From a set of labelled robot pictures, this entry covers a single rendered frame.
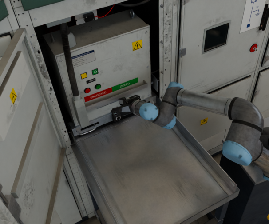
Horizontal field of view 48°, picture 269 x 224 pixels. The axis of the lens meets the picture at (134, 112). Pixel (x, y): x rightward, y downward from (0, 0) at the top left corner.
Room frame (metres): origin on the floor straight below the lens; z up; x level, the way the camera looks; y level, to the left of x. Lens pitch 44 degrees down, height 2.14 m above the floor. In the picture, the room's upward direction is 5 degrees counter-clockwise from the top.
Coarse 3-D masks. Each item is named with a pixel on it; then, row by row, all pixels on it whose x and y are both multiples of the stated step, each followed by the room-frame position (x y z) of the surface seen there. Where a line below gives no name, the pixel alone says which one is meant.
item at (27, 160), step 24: (0, 72) 0.81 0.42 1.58; (24, 72) 0.95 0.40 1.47; (0, 96) 0.74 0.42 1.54; (24, 96) 0.93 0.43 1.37; (48, 96) 1.09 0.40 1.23; (0, 120) 0.68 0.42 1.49; (24, 120) 0.86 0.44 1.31; (48, 120) 1.06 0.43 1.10; (0, 144) 0.66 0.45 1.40; (24, 144) 0.78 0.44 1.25; (48, 144) 0.97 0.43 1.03; (0, 168) 0.60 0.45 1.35; (24, 168) 0.69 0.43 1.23; (48, 168) 0.87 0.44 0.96; (0, 192) 0.52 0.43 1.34; (24, 192) 0.64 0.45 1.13; (48, 192) 0.79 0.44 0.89; (0, 216) 0.48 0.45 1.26; (24, 216) 0.57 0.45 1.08; (48, 216) 0.69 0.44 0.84
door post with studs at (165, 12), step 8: (160, 0) 1.35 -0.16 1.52; (168, 0) 1.36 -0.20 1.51; (160, 8) 1.35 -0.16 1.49; (168, 8) 1.36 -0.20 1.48; (160, 16) 1.35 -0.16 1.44; (168, 16) 1.36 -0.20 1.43; (160, 24) 1.35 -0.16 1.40; (168, 24) 1.36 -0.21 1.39; (160, 32) 1.35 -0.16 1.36; (168, 32) 1.36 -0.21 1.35; (160, 40) 1.35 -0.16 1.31; (168, 40) 1.36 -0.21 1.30; (160, 48) 1.35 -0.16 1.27; (168, 48) 1.36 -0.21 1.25; (160, 56) 1.35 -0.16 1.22; (168, 56) 1.36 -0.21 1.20; (160, 64) 1.35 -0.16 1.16; (168, 64) 1.37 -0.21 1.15; (160, 72) 1.35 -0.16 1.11; (168, 72) 1.37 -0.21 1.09; (160, 80) 1.35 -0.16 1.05; (168, 80) 1.37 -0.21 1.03; (160, 88) 1.35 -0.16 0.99; (160, 96) 1.35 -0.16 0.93
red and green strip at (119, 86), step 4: (132, 80) 1.32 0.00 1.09; (136, 80) 1.33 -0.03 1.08; (120, 84) 1.29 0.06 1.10; (124, 84) 1.30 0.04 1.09; (128, 84) 1.31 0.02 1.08; (108, 88) 1.26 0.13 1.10; (112, 88) 1.27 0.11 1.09; (116, 88) 1.28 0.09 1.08; (120, 88) 1.29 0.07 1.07; (100, 92) 1.24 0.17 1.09; (104, 92) 1.25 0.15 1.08; (108, 92) 1.26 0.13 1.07; (88, 96) 1.21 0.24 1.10; (92, 96) 1.22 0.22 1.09; (96, 96) 1.23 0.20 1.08; (88, 100) 1.21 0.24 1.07
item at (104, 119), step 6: (150, 96) 1.36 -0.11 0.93; (108, 114) 1.24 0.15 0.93; (90, 120) 1.21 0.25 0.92; (96, 120) 1.21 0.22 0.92; (102, 120) 1.22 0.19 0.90; (108, 120) 1.24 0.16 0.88; (72, 126) 1.17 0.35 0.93; (78, 126) 1.17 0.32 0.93; (90, 126) 1.19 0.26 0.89; (96, 126) 1.21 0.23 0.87; (72, 132) 1.16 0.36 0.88
